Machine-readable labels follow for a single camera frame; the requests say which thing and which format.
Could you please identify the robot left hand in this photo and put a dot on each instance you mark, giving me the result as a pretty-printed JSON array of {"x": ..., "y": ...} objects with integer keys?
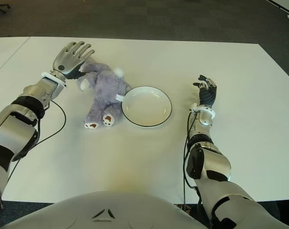
[{"x": 67, "y": 60}]

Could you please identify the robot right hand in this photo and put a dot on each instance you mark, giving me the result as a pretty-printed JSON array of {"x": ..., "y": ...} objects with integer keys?
[{"x": 208, "y": 94}]

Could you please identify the purple plush doll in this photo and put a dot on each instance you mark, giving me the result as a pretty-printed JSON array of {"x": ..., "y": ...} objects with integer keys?
[{"x": 104, "y": 88}]

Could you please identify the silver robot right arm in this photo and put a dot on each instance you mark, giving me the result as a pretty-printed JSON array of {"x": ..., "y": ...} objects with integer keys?
[{"x": 216, "y": 164}]

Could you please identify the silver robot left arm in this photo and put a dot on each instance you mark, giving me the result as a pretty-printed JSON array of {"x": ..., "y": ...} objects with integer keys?
[{"x": 20, "y": 124}]

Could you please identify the white plate black rim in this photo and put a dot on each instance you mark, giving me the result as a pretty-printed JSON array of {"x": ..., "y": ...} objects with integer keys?
[{"x": 147, "y": 106}]

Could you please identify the black office chair base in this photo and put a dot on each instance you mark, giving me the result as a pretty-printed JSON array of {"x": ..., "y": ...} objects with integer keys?
[{"x": 1, "y": 7}]

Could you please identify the white board edge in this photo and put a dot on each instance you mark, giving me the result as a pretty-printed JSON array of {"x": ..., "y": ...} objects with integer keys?
[{"x": 282, "y": 4}]

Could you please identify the silver robot torso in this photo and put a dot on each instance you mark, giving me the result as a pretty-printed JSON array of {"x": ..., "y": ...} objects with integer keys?
[{"x": 111, "y": 210}]

